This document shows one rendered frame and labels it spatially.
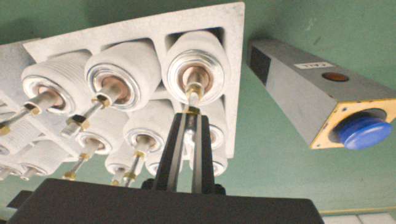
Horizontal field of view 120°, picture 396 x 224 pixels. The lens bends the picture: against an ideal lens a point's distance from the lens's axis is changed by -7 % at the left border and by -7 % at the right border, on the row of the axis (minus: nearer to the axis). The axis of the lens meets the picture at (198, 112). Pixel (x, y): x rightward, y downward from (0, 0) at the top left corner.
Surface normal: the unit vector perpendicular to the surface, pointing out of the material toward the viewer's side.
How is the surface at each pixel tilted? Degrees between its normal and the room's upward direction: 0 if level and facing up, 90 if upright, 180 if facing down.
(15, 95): 90
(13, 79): 90
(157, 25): 0
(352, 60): 0
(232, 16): 0
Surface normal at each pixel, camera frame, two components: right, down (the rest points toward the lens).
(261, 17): -0.04, 0.62
